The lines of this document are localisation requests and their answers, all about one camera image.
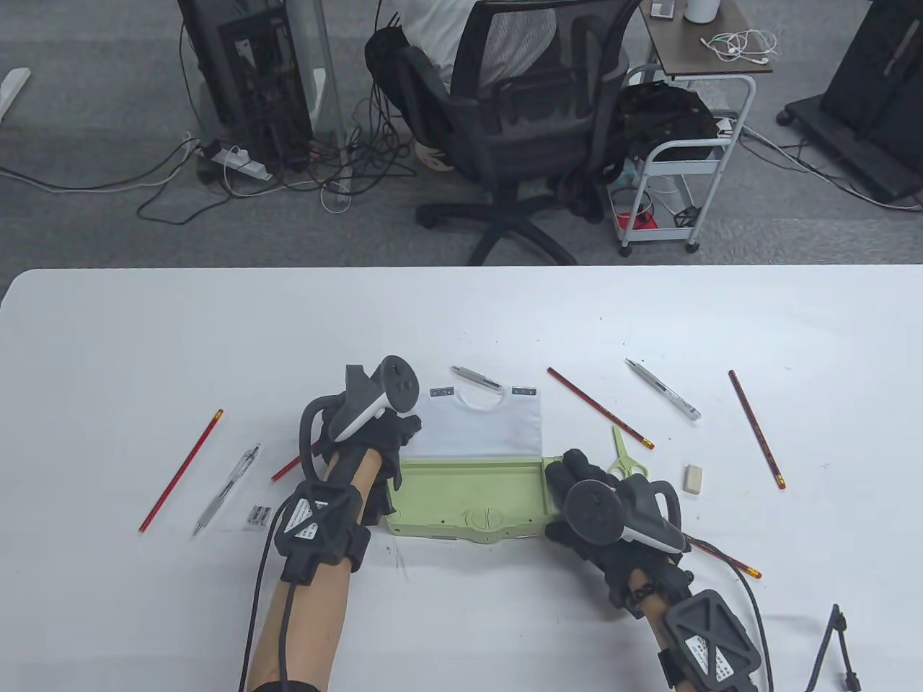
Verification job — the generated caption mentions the person's left hand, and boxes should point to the person's left hand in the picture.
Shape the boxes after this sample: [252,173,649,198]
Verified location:
[315,407,424,527]

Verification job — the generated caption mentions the person's right hand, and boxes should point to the person's right hand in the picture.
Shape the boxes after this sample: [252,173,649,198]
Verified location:
[542,448,694,621]

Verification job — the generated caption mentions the green scissors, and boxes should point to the green scissors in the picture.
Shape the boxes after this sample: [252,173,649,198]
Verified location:
[607,425,650,480]

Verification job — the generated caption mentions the green panda pencil case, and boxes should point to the green panda pencil case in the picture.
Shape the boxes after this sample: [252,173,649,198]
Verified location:
[384,384,578,545]

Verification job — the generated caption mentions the silver ballpoint pen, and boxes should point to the silver ballpoint pen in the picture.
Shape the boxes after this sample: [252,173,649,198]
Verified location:
[451,365,505,394]
[624,358,702,421]

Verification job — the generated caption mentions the clear grey-grip pen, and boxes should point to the clear grey-grip pen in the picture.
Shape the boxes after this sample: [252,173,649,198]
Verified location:
[191,443,262,537]

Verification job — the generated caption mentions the person's left forearm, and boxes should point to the person's left forearm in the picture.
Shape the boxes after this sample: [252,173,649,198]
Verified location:
[244,445,383,692]

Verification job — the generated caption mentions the person's right forearm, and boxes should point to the person's right forearm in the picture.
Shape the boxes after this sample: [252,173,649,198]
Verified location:
[635,591,758,692]

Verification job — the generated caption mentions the black white hand controller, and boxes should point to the black white hand controller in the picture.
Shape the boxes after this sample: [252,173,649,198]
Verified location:
[299,355,421,480]
[562,476,684,556]

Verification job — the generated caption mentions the small red container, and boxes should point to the small red container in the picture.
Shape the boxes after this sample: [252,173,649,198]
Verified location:
[613,189,661,231]

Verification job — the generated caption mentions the black mesh office chair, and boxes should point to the black mesh office chair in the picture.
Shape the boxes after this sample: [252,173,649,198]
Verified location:
[395,0,646,266]

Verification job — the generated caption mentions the white power strip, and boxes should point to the white power strip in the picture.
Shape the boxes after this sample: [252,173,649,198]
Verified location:
[211,146,273,181]

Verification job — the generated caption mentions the white rolling cart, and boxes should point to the white rolling cart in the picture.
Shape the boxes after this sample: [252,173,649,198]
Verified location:
[617,65,758,257]

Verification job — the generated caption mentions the black bag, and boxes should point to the black bag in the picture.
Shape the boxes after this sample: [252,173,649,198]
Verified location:
[613,81,722,163]

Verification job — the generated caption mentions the black computer tower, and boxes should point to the black computer tower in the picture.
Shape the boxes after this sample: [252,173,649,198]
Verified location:
[177,0,316,167]

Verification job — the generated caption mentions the grey metal desk leg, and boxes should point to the grey metal desk leg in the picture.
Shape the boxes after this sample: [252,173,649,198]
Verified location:
[287,0,354,195]

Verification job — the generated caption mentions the brown wooden side table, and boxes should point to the brown wooden side table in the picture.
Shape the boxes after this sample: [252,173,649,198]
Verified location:
[640,0,774,80]

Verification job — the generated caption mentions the black wheeled stand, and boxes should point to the black wheeled stand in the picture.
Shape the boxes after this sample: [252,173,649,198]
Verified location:
[777,0,923,206]

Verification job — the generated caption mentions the white table foot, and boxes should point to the white table foot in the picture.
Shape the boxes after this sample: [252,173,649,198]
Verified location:
[0,67,32,123]

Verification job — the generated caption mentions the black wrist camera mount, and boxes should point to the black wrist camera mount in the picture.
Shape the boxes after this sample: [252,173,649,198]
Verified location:
[658,590,764,686]
[273,482,372,586]

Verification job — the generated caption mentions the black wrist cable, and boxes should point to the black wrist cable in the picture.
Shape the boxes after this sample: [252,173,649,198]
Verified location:
[732,562,862,692]
[238,519,296,692]

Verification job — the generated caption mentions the tangle of black floor cables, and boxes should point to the tangle of black floor cables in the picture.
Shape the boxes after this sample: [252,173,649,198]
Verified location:
[136,79,420,226]

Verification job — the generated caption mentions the white floor cable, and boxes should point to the white floor cable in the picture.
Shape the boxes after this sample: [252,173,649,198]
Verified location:
[0,133,203,194]

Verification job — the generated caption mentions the grey floor cables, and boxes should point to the grey floor cables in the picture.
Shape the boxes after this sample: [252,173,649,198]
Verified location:
[739,123,923,213]

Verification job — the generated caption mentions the white earphone cable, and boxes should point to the white earphone cable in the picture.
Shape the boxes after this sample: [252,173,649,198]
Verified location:
[701,29,780,66]

